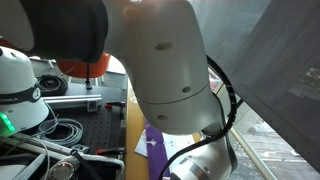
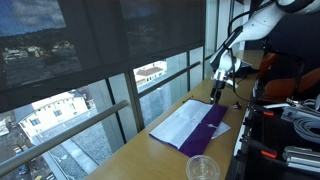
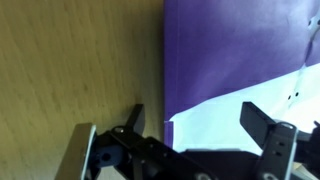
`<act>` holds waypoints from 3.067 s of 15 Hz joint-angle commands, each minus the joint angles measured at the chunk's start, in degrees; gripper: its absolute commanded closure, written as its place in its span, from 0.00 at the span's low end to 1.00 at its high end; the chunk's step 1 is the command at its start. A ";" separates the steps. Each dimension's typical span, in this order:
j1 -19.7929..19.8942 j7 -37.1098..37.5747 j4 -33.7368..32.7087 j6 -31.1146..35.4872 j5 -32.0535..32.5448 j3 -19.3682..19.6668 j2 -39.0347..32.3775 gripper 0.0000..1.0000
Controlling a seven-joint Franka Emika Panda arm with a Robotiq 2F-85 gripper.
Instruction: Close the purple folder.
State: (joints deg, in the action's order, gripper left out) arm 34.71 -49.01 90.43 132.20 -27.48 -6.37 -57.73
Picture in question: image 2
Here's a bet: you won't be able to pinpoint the grey metal handrail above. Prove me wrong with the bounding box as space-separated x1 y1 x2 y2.
0 99 130 178
137 60 202 99
204 49 222 61

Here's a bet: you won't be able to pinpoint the white and purple cloth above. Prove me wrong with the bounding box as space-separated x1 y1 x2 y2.
148 98 230 158

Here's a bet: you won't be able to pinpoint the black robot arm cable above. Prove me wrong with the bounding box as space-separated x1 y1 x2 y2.
227 0 278 103

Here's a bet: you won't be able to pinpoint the dark window frame post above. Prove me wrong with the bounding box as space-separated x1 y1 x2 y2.
124 71 146 133

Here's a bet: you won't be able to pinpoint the loose white paper sheet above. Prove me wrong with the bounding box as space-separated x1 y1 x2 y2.
211 121 232 140

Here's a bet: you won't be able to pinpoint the black clamp orange tip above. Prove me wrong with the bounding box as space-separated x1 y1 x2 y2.
238 135 278 160
247 104 276 117

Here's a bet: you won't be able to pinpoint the dark mesh window blind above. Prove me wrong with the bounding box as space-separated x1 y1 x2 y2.
0 0 206 114

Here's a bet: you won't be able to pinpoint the orange chair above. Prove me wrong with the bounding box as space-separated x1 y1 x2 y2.
259 67 320 103
255 52 278 81

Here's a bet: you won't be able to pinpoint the grey device box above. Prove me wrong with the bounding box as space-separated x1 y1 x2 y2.
280 105 320 124

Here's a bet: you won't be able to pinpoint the clear plastic cup lid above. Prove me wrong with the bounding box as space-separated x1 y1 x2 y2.
185 154 221 180

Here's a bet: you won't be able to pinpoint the silver metal bars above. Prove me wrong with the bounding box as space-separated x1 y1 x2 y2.
282 145 320 174

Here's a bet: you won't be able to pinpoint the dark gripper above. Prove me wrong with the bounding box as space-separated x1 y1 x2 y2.
210 67 232 105

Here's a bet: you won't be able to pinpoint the black equipment cart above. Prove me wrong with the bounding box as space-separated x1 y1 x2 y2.
225 96 320 180

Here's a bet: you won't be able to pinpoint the white punched paper sheets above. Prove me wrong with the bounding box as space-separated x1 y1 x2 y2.
149 99 214 150

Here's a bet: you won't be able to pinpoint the grey coiled cable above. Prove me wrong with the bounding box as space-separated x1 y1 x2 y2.
292 117 320 145

